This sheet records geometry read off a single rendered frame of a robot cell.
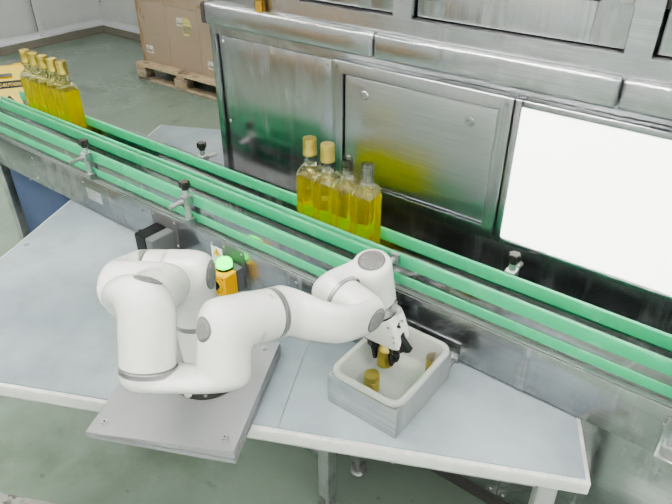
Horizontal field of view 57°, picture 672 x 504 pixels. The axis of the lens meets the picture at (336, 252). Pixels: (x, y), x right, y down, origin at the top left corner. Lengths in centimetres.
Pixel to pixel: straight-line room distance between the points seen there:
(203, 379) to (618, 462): 114
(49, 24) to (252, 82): 591
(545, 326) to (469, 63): 57
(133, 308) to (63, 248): 110
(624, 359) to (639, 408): 10
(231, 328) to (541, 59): 81
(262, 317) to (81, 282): 97
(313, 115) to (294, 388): 74
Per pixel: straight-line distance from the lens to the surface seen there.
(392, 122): 151
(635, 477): 177
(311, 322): 99
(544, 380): 138
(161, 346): 93
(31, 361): 161
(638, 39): 127
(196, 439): 128
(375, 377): 132
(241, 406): 131
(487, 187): 143
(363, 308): 102
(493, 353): 140
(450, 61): 139
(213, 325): 90
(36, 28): 757
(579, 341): 132
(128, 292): 92
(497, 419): 137
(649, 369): 131
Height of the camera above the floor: 174
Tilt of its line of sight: 33 degrees down
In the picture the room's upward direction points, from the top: straight up
